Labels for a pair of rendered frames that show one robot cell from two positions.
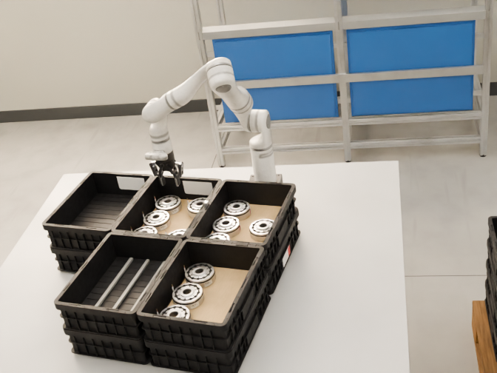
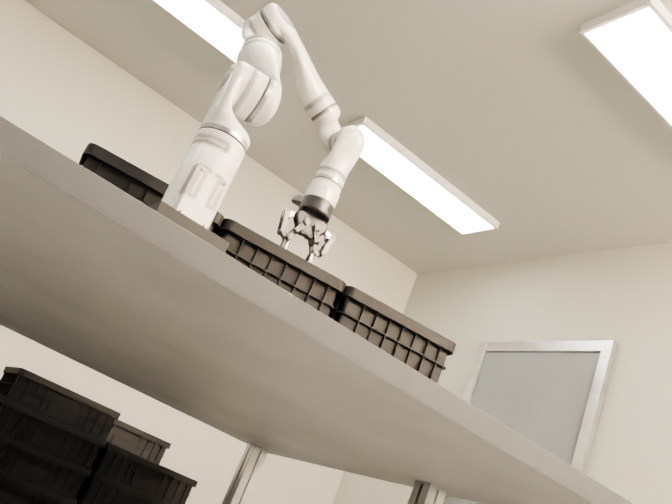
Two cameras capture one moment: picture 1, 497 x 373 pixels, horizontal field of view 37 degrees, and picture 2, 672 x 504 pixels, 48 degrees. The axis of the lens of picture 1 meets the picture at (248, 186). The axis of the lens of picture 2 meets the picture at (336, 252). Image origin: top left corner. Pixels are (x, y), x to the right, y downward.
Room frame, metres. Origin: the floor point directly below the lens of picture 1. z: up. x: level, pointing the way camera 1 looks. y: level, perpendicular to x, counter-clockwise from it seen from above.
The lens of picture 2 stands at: (3.72, -0.68, 0.40)
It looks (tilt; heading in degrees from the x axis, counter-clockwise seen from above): 21 degrees up; 139
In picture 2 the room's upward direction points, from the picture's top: 23 degrees clockwise
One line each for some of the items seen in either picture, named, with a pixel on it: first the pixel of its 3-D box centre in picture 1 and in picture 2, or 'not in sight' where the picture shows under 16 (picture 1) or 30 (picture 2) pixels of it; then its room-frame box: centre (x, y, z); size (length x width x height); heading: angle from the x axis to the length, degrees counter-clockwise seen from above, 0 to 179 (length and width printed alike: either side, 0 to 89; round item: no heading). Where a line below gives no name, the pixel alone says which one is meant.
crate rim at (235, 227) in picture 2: (168, 206); (256, 272); (2.36, 0.31, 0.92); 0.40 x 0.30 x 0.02; 157
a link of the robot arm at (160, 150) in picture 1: (159, 146); (320, 194); (2.46, 0.31, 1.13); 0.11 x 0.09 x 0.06; 158
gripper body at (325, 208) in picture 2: (165, 159); (312, 218); (2.48, 0.30, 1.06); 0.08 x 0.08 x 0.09
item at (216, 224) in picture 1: (225, 224); not in sight; (2.27, 0.10, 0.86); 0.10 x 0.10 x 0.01
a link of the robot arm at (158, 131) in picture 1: (157, 119); (340, 157); (2.49, 0.30, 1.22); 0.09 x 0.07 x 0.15; 161
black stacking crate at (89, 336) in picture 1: (131, 308); not in sight; (1.99, 0.47, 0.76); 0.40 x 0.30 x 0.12; 157
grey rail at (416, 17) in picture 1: (339, 23); not in sight; (4.09, -0.66, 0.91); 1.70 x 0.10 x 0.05; 77
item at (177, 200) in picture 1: (168, 202); not in sight; (2.49, 0.33, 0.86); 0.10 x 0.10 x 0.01
